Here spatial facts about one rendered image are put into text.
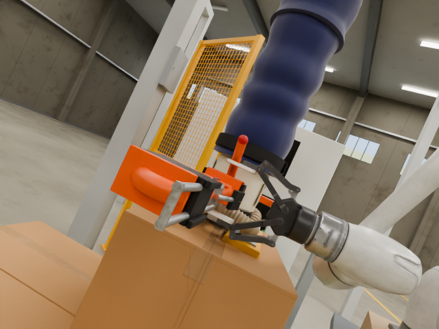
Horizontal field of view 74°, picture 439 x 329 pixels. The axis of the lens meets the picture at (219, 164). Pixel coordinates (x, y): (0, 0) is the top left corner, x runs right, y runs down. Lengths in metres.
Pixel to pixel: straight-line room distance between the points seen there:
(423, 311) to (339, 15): 0.92
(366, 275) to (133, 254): 0.46
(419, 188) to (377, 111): 12.22
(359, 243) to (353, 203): 11.62
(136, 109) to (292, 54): 1.53
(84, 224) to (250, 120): 1.76
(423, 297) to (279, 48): 0.88
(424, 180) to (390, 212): 0.11
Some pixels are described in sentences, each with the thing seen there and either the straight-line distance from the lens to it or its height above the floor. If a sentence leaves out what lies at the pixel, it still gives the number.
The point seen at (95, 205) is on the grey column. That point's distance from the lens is 2.29.
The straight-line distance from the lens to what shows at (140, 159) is 0.29.
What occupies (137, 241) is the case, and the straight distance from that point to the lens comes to 0.65.
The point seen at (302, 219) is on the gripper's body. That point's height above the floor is 1.09.
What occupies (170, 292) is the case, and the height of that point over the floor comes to 0.83.
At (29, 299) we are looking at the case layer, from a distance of 1.05.
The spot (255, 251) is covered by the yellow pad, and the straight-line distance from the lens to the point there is 0.75.
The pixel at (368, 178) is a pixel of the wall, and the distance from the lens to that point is 12.36.
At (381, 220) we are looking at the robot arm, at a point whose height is 1.16.
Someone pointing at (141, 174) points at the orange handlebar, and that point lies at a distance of 0.27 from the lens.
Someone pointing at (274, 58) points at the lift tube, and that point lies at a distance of 0.88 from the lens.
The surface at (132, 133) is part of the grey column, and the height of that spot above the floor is 1.07.
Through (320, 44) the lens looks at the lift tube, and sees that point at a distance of 0.92.
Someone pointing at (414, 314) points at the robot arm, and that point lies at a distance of 1.19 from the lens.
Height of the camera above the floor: 1.11
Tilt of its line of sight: level
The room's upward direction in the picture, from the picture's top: 25 degrees clockwise
